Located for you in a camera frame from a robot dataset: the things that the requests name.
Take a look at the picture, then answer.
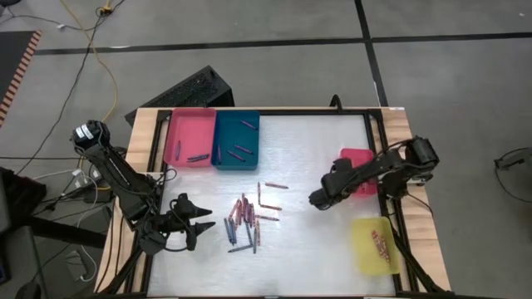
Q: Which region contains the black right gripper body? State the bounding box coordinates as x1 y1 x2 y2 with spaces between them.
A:
308 157 367 212

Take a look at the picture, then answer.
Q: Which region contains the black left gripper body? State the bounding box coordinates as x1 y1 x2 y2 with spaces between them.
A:
164 193 199 252

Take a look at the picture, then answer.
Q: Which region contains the small pink plastic tray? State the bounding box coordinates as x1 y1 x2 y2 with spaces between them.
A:
339 148 379 199

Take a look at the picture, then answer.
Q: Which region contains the yellow plastic tray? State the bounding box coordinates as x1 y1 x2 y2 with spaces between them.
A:
352 215 401 277

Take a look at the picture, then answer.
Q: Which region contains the large pink plastic tray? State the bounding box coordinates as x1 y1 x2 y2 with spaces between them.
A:
162 106 217 168

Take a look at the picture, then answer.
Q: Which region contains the blue plastic tray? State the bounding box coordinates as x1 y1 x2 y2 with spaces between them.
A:
210 110 261 171

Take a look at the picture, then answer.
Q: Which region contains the grey power adapter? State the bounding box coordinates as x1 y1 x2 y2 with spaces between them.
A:
64 248 99 283

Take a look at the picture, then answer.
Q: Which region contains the black desk bar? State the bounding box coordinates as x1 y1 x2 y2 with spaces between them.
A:
24 215 108 249

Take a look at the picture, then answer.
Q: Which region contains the black fabric chair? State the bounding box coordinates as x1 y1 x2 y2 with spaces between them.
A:
0 165 47 233

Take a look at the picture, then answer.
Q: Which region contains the black computer mouse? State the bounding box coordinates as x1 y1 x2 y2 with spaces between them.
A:
16 282 42 299

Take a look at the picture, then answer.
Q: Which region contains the black mat with striped edge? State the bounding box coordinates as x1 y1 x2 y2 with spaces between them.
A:
0 29 43 128

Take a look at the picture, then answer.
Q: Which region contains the yellow floor cable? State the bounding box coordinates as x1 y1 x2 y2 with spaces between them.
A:
60 0 120 142

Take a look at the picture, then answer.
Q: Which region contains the black floor cable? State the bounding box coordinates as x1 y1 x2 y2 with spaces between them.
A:
16 14 105 175

